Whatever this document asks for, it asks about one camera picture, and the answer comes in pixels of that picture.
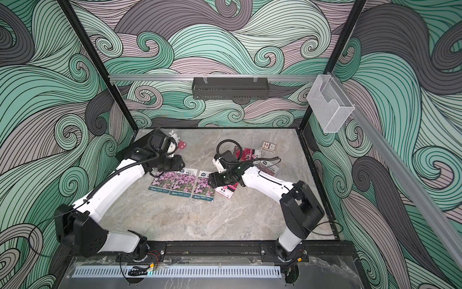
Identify pink cosmos seed packet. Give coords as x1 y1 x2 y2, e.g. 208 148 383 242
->
191 171 215 202
169 168 198 198
148 172 178 194

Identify pink mushroom toy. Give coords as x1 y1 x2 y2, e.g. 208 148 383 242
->
178 141 186 150

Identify clear acrylic wall holder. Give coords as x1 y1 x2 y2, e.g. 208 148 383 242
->
307 74 354 133

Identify hollyhock seed packet pink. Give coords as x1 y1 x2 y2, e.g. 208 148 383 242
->
234 146 262 161

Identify white rabbit figurine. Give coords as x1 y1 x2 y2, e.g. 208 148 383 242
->
169 130 180 143

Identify mixed daisy flower seed packet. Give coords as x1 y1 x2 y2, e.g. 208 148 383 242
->
254 161 279 177

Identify black wall tray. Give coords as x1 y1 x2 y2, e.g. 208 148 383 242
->
192 78 270 101

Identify black corner frame post left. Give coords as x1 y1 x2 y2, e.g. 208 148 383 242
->
57 0 139 133

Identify aluminium rail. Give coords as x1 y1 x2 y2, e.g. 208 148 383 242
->
108 73 317 83
327 72 462 268

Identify aluminium rail back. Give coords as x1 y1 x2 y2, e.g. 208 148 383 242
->
108 73 317 83

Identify black corner frame post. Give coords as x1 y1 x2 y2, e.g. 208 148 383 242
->
57 0 139 133
299 1 366 132

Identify aluminium rail right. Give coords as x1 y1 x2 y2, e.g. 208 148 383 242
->
327 72 462 268

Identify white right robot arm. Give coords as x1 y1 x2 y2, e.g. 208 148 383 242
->
208 151 325 261

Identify black metal case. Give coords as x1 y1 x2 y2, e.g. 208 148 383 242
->
115 129 177 161

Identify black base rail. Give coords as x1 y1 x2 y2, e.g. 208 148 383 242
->
67 240 358 264

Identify black corner frame post right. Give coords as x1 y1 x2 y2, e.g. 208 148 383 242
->
299 1 366 132

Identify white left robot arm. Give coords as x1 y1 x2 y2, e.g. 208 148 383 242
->
54 131 185 261

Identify white slotted cable duct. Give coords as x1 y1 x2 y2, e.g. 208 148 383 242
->
71 266 282 279

